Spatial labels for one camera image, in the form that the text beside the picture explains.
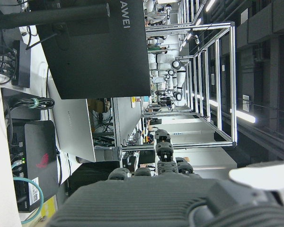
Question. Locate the right dark grey robot hand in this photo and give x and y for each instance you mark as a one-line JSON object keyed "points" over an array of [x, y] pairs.
{"points": [[144, 203]]}

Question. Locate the black mini PC red logo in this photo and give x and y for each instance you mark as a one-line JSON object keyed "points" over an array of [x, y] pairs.
{"points": [[40, 146]]}

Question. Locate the white humanoid robot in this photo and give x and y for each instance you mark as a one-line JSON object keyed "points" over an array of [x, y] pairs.
{"points": [[161, 60], [180, 78]]}

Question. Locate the black desktop box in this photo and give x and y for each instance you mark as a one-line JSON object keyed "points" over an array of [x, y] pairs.
{"points": [[26, 116]]}

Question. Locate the black Huawei monitor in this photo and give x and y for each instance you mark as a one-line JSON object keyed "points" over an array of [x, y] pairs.
{"points": [[97, 59]]}

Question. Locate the black flat device box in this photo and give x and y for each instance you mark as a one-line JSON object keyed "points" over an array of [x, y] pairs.
{"points": [[22, 66]]}

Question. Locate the aluminium frame cage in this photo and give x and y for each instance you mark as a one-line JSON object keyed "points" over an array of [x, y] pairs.
{"points": [[232, 82]]}

